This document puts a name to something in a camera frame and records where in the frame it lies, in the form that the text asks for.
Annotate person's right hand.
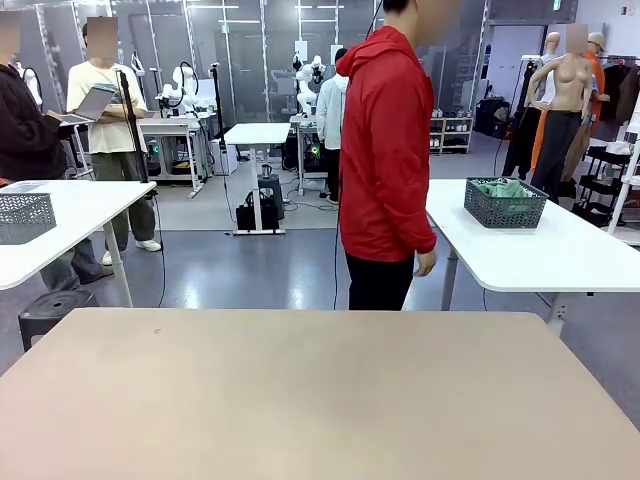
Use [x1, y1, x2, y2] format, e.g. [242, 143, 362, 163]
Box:
[413, 249, 439, 278]

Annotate dark grey mesh basket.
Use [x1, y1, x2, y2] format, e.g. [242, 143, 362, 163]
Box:
[463, 176, 550, 230]

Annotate person's right forearm red sleeve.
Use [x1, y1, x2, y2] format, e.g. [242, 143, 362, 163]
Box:
[384, 189, 439, 256]

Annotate light grey mesh basket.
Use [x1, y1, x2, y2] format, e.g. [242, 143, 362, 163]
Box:
[0, 182, 56, 246]

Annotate person in red jacket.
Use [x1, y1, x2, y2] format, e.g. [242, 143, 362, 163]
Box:
[337, 0, 439, 312]

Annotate wooden shoe shelf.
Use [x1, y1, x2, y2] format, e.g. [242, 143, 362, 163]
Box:
[428, 115, 475, 155]

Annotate hanging black trousers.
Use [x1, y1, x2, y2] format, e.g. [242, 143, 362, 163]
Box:
[502, 105, 539, 181]

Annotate black suitcases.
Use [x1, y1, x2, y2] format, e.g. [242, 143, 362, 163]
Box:
[474, 97, 512, 140]

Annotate dark round stool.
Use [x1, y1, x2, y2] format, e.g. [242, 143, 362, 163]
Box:
[257, 175, 285, 221]

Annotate person in white hoodie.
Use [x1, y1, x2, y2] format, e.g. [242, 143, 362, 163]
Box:
[316, 47, 351, 204]

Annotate black bag under desk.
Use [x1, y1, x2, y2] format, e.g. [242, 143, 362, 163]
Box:
[235, 190, 280, 232]

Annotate white robot workbench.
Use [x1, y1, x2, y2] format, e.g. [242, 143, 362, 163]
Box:
[289, 114, 341, 196]
[137, 112, 211, 199]

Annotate black rolling cart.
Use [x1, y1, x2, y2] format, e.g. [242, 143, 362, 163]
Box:
[579, 142, 634, 229]

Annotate white standing desk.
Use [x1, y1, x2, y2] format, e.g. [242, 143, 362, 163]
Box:
[223, 122, 292, 236]

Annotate white floor cabinet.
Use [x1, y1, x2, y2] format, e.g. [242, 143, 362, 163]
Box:
[208, 138, 240, 176]

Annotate skin-tone mannequin grey trousers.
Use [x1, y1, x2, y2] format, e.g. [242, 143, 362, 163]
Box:
[527, 23, 597, 204]

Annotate white mannequin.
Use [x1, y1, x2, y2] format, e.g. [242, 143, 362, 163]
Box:
[537, 31, 564, 109]

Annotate black pole stand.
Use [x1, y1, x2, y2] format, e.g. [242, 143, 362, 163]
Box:
[209, 62, 231, 174]

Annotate clothes rack dark garments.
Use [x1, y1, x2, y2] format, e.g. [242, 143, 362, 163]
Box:
[597, 53, 640, 126]

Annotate mannequin with beige hat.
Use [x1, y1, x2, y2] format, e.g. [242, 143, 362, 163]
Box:
[582, 31, 612, 119]

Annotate black tripod stand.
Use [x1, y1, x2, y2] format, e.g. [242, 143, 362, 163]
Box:
[114, 68, 157, 199]

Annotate person in cream t-shirt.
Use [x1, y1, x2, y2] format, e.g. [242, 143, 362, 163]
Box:
[66, 16, 164, 266]

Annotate grey laptop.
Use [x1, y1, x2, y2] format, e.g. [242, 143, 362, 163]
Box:
[58, 83, 117, 126]

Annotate black plastic stool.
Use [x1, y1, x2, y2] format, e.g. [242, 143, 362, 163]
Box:
[18, 288, 100, 354]

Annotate person in black hoodie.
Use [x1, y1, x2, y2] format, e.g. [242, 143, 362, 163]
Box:
[0, 9, 115, 294]

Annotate black floor cable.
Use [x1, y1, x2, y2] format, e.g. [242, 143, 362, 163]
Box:
[147, 192, 167, 309]

